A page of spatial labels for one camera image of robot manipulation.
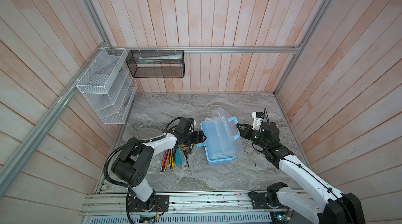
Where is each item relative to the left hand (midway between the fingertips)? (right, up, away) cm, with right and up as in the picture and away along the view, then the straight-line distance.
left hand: (200, 141), depth 90 cm
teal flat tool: (-13, -10, -3) cm, 16 cm away
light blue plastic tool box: (+10, +7, -13) cm, 18 cm away
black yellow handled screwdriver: (-6, -4, +1) cm, 8 cm away
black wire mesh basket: (-30, +50, +14) cm, 60 cm away
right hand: (+19, +11, -9) cm, 24 cm away
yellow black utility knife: (-16, -8, -3) cm, 18 cm away
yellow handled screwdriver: (-10, -4, 0) cm, 11 cm away
